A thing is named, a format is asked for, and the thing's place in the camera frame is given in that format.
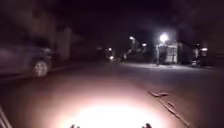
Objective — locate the robot's own part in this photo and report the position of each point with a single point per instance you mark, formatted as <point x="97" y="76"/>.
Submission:
<point x="74" y="126"/>
<point x="147" y="126"/>

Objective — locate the building with metal gate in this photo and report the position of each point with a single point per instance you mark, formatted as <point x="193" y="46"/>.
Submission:
<point x="170" y="53"/>

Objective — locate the row of buildings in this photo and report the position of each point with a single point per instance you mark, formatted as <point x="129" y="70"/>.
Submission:
<point x="63" y="45"/>

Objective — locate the dark asphalt road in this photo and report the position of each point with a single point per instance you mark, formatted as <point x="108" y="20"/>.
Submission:
<point x="110" y="86"/>

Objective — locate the street lamp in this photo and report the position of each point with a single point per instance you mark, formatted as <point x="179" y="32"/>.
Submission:
<point x="163" y="38"/>

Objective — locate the dark car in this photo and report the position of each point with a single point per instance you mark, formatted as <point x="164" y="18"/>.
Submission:
<point x="36" y="60"/>

